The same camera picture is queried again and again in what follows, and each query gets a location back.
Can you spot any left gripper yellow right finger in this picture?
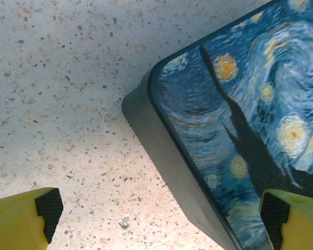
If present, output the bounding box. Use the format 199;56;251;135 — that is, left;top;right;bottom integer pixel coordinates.
259;189;313;250

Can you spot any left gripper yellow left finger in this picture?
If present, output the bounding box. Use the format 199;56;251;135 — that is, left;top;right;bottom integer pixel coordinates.
0;186;64;250

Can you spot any starry night print box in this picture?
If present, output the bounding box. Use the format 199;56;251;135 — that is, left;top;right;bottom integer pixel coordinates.
121;0;313;250

